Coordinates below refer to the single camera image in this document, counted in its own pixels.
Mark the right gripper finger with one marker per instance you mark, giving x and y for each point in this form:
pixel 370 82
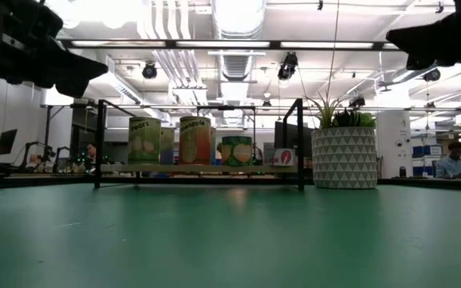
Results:
pixel 426 44

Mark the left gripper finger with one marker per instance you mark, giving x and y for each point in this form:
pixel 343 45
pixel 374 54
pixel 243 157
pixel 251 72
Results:
pixel 74 72

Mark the tall pears can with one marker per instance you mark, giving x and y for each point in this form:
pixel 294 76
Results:
pixel 144 140

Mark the tall orange pineapple can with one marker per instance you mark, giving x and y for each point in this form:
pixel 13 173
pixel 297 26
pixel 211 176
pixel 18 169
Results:
pixel 194 140

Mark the tall can greenish label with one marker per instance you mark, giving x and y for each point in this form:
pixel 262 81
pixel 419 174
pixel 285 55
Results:
pixel 213 148

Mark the short green yellow-print can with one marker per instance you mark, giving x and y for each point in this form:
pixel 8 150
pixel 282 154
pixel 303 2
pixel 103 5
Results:
pixel 237 152

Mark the short salmon can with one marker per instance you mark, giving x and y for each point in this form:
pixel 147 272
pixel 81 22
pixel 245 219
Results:
pixel 284 157

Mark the black ceiling spotlight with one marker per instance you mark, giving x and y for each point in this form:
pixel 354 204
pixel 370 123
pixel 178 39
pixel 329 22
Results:
pixel 357 102
pixel 287 66
pixel 149 71
pixel 431 75

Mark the person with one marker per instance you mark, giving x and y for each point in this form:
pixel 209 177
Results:
pixel 454 166
pixel 91 150

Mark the tilted black monitor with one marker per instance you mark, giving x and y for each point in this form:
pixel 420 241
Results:
pixel 7 141

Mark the white round column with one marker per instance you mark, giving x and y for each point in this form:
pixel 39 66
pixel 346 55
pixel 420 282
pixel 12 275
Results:
pixel 392 140

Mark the green succulent plant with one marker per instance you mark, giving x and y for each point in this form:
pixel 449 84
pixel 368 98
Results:
pixel 352 119

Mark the blue storage bins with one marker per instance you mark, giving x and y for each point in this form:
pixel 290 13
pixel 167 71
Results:
pixel 419 151

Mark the white triangle-patterned plant pot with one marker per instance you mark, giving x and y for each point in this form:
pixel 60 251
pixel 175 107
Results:
pixel 342 160

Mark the black monitor on stand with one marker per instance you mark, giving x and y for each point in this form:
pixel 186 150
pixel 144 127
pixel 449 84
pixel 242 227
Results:
pixel 290 136

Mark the green table mat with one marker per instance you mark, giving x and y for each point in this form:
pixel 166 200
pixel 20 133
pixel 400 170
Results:
pixel 74 248

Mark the black metal table frame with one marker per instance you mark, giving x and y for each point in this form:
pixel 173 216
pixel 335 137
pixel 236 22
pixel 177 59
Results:
pixel 34 182

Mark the white ceiling duct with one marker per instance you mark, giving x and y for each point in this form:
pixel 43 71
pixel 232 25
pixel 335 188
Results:
pixel 238 16

